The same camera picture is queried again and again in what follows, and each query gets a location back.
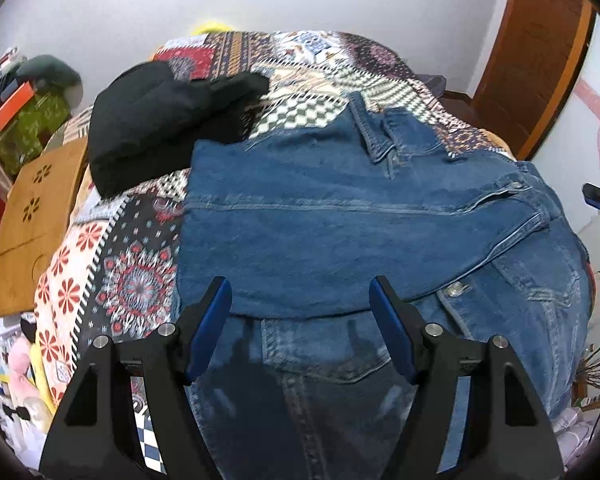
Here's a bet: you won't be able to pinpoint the wooden board with flower cutouts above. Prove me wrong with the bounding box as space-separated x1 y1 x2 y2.
0 137 91 318

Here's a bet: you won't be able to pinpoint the orange box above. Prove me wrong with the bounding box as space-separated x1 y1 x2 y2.
0 82 36 131

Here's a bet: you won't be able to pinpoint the green patterned cloth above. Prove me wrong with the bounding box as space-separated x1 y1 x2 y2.
0 90 73 176

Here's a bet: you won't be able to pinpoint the dark green cushion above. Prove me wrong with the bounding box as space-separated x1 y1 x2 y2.
17 55 83 106

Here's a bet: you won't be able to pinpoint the patchwork printed blanket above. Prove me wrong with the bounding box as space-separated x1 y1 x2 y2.
32 30 531 480

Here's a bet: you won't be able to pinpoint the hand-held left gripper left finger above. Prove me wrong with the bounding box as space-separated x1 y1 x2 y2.
39 276 233 480

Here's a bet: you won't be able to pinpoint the black garment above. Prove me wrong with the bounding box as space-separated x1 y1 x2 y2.
87 61 271 198

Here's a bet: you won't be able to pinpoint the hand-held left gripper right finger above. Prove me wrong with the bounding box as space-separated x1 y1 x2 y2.
369 275 566 480

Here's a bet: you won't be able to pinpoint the pink plush toy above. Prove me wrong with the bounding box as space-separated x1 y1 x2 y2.
7 337 41 401

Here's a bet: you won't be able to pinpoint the white shoes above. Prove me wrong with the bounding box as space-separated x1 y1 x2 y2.
552 407 596 466

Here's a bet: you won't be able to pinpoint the blue denim jacket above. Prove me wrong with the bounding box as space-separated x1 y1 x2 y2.
175 91 593 480

